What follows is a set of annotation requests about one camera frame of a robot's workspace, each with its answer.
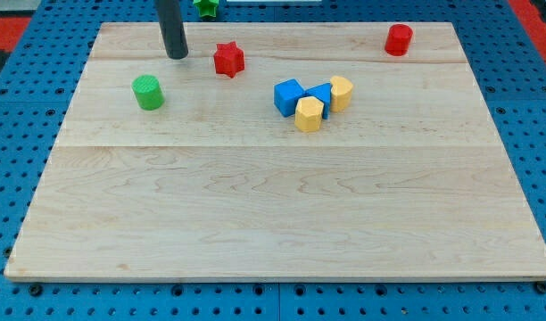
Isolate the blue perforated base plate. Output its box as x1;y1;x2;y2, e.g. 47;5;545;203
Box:
0;0;546;320

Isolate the yellow hexagon block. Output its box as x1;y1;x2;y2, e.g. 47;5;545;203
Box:
294;96;324;132

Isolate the green star block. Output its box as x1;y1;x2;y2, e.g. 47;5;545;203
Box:
193;0;219;18

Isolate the red star block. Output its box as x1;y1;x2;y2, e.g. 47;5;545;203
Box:
213;41;244;78

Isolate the green cylinder block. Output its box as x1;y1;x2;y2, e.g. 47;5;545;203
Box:
131;75;165;111

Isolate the blue cube block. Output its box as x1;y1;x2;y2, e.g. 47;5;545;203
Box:
274;78;305;117

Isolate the yellow half-round block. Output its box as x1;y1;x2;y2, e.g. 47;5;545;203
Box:
330;76;354;112

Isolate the light wooden board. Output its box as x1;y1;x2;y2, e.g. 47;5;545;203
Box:
4;22;546;283

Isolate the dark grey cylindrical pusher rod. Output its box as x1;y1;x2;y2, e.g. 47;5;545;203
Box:
154;0;188;60

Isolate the red cylinder block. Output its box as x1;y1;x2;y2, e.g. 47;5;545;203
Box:
385;24;413;56

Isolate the blue triangle block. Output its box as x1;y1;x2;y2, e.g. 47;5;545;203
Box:
305;83;332;119

